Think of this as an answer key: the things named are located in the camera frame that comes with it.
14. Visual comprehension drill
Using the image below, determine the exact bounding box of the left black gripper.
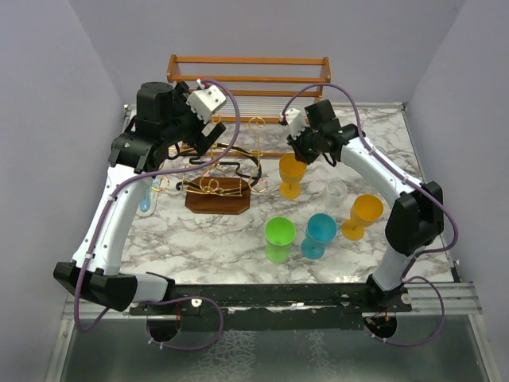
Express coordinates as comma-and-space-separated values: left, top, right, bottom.
162, 82, 226, 154

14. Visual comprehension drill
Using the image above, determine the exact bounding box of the orange wine glass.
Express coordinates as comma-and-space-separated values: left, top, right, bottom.
278, 153, 307, 199
341, 194, 384, 241

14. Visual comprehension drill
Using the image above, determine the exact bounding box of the gold wire wine glass rack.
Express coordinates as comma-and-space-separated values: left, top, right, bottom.
155, 116, 267, 215

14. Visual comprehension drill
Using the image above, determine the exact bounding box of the blue plastic wine glass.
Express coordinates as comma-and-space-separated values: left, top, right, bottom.
301, 213, 338, 260

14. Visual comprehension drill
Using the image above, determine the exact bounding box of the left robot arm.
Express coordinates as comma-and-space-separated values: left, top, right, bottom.
53, 82, 226, 314

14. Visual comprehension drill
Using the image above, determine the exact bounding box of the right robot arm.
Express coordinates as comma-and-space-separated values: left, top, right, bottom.
279, 100, 444, 311

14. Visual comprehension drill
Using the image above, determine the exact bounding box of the wooden shelf rack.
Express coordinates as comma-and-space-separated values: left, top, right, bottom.
166, 54, 332, 145

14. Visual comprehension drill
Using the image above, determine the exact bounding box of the green plastic wine glass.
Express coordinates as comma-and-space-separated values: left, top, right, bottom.
264, 216, 296, 263

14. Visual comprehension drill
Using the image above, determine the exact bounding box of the clear glass cup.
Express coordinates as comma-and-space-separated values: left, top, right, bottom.
321, 180, 348, 209

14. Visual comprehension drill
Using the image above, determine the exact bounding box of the blue packaged item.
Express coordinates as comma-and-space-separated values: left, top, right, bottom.
136, 180, 158, 217

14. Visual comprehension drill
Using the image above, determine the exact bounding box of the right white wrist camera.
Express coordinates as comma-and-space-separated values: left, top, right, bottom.
279, 108, 308, 140

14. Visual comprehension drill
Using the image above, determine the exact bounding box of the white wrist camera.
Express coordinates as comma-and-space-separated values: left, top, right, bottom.
186, 79, 227, 123
279, 108, 308, 140

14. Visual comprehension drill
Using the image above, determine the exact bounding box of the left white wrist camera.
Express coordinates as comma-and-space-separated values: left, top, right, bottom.
186, 79, 227, 123

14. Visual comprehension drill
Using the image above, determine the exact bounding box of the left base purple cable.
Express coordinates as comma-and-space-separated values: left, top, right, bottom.
146, 296, 226, 352

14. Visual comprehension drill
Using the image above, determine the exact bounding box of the black base frame bar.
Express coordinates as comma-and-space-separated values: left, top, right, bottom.
130, 283, 411, 332

